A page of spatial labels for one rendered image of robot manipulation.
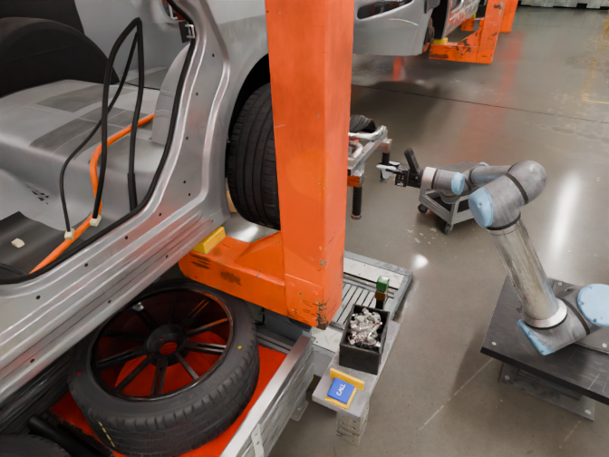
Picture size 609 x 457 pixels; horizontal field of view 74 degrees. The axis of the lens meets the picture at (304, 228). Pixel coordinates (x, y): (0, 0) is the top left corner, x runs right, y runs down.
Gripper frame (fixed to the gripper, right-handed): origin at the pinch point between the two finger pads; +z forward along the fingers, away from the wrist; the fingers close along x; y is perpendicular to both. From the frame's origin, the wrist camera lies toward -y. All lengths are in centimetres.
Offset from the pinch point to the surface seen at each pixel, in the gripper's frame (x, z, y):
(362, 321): -70, -20, 26
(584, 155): 258, -113, 83
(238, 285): -76, 29, 23
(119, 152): -70, 83, -19
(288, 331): -56, 20, 66
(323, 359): -60, 0, 70
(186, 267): -76, 55, 25
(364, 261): 18, 10, 75
